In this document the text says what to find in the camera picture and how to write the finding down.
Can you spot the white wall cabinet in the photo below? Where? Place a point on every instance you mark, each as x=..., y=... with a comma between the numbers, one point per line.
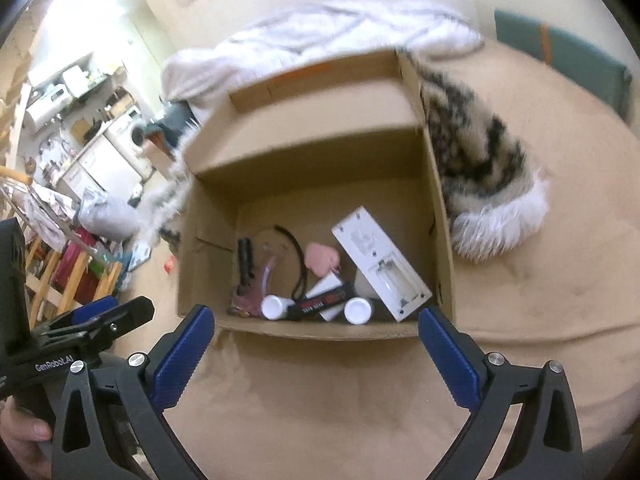
x=60, y=67

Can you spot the white patterned cloth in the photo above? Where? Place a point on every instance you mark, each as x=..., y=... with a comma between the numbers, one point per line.
x=47, y=210

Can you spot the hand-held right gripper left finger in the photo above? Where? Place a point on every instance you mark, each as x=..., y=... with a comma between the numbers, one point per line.
x=182, y=355

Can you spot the pink transparent eyeglasses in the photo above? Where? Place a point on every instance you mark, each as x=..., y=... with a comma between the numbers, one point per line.
x=262, y=272

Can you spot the cardboard box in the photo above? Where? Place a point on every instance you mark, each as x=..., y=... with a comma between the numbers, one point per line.
x=310, y=160

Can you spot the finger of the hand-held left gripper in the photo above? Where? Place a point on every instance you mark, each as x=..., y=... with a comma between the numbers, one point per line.
x=130, y=315
x=90, y=310

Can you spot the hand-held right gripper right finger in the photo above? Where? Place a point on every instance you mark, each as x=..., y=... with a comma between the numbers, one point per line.
x=447, y=360

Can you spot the teal cushion with orange stripe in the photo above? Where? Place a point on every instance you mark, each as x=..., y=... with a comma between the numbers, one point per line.
x=575, y=55

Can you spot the grey plastic bag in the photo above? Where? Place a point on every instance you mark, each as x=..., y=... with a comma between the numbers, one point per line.
x=107, y=215

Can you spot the white base cabinet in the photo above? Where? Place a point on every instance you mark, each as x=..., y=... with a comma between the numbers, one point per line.
x=105, y=165

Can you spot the bathroom scale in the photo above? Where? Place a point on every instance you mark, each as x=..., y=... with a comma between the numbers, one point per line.
x=140, y=255

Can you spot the white washing machine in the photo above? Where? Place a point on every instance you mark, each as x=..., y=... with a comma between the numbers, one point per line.
x=130, y=132

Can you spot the white water heater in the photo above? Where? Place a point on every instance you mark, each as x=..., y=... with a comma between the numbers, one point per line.
x=37, y=115

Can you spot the white-capped pink bottle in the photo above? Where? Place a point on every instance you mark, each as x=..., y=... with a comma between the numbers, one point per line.
x=272, y=306

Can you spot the black red-label battery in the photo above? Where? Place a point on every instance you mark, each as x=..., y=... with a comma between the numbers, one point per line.
x=320, y=302

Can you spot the white remote control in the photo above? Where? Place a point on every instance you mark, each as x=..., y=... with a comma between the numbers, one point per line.
x=372, y=250

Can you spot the person's grey clothing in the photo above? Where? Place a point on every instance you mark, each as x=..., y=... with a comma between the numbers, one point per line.
x=612, y=455

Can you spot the white blue-label medicine bottle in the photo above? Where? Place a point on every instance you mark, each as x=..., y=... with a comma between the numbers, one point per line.
x=357, y=310

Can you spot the dark teal pillow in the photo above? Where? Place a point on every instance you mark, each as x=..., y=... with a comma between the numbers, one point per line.
x=172, y=117

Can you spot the white duvet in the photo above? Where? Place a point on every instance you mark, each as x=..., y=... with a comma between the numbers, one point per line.
x=310, y=30

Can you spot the white charger adapter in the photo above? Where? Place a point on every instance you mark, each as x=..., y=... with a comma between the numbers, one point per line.
x=322, y=287

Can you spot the patterned fuzzy blanket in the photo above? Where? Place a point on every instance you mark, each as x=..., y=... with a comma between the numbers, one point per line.
x=475, y=135

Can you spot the person's left hand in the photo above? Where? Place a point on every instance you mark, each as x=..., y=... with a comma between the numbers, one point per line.
x=20, y=432

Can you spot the pink soft toy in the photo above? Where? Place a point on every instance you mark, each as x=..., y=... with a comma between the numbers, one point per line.
x=321, y=256

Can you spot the wooden chair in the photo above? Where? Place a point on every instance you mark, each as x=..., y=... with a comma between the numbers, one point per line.
x=75, y=270

